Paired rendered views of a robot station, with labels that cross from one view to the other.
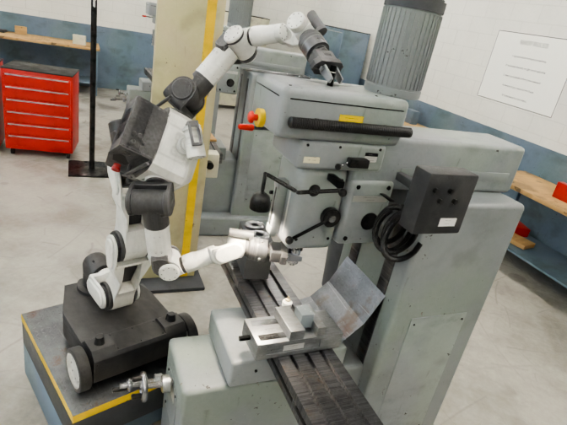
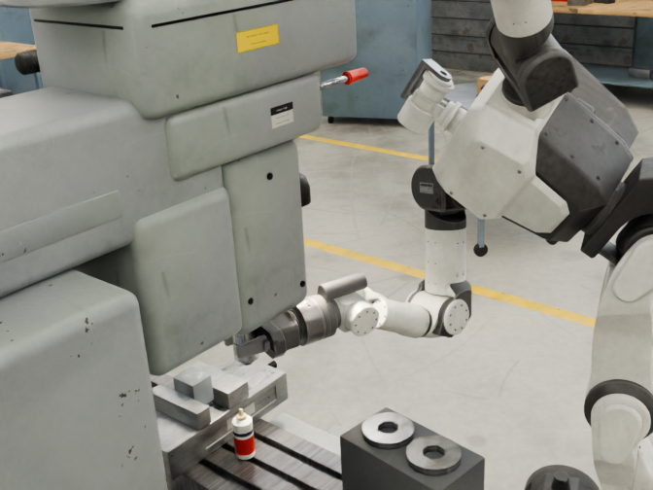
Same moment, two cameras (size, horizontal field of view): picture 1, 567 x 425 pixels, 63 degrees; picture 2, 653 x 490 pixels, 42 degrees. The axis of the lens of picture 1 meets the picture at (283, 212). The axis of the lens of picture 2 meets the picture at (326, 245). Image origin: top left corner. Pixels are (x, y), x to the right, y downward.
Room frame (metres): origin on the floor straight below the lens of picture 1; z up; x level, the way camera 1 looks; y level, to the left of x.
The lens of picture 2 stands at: (2.94, -0.45, 2.01)
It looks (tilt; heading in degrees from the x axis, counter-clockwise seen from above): 23 degrees down; 157
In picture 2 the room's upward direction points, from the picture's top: 3 degrees counter-clockwise
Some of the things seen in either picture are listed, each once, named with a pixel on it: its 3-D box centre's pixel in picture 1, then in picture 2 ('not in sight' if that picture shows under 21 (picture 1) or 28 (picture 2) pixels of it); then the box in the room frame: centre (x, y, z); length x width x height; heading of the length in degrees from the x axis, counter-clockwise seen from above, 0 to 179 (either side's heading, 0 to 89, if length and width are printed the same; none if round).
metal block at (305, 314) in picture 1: (303, 316); (193, 388); (1.44, -0.15, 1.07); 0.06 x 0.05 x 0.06; 28
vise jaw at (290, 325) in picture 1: (288, 322); (214, 384); (1.42, -0.10, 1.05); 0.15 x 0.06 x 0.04; 28
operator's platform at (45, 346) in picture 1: (113, 366); not in sight; (1.90, 0.74, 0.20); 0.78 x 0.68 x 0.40; 45
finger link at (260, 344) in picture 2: not in sight; (253, 348); (1.63, -0.07, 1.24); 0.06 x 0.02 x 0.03; 97
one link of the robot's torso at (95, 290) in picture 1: (114, 287); not in sight; (1.92, 0.76, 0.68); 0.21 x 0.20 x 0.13; 45
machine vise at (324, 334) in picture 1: (293, 329); (206, 403); (1.43, -0.12, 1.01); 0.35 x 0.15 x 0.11; 118
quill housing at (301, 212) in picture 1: (306, 200); (230, 227); (1.60, -0.08, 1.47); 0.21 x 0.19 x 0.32; 26
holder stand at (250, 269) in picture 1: (253, 248); (411, 487); (1.91, 0.10, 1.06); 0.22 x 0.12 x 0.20; 20
